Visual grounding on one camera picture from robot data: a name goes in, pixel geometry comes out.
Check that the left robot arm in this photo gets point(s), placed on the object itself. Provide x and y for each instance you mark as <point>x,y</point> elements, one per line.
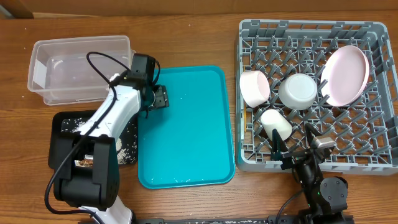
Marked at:
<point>86,171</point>

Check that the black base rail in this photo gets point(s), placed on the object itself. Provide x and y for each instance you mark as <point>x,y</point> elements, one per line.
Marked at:
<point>217,221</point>

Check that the teal serving tray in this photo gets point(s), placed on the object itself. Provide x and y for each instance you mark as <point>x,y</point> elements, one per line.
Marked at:
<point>190,142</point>

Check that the spilled rice food scraps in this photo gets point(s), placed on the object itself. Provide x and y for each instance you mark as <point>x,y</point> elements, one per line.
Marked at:
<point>126,144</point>

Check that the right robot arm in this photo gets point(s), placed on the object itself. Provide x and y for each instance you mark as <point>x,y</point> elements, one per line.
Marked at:
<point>325,196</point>

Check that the white paper cup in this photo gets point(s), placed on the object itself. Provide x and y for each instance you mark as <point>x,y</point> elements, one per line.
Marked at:
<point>271,119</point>

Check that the white round bowl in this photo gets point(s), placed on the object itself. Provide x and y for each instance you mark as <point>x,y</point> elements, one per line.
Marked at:
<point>298,91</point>

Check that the pink round plate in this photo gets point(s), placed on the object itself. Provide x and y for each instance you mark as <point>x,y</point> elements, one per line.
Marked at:
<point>346,74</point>

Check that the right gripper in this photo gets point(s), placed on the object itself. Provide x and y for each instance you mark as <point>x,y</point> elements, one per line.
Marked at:
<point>279,150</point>

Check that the grey dishwasher rack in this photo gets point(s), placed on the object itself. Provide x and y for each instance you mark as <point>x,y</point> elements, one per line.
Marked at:
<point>364,131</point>

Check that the small bowl with food scraps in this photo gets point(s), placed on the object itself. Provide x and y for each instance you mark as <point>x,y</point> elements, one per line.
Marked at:
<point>254,88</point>

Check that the black rectangular tray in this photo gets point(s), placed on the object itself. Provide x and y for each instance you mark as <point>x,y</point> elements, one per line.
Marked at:
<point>57,134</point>

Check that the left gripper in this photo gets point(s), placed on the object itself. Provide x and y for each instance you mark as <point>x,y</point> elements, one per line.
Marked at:
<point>162,98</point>

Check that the clear plastic storage bin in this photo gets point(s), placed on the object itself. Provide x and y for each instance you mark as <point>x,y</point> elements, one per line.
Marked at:
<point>60,73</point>

